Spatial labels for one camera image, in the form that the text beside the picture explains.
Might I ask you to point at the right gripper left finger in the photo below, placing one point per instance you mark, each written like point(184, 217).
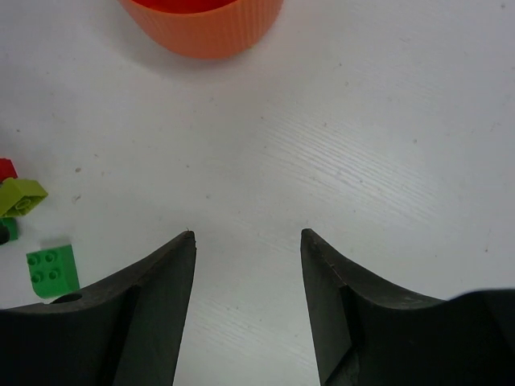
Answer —
point(125, 329)

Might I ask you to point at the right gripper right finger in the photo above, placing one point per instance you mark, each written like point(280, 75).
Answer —
point(368, 331)

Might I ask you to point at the green square lego brick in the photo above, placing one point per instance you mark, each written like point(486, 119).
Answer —
point(53, 272)

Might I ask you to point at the tiny red lego brick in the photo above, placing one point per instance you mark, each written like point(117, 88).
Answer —
point(7, 170)

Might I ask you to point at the orange round divided container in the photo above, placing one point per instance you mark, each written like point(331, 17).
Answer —
point(204, 29)

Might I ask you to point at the green long lego brick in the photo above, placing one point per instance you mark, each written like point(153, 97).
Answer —
point(9, 230)

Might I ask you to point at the lime square lego brick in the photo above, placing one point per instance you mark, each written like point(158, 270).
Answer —
point(20, 196)

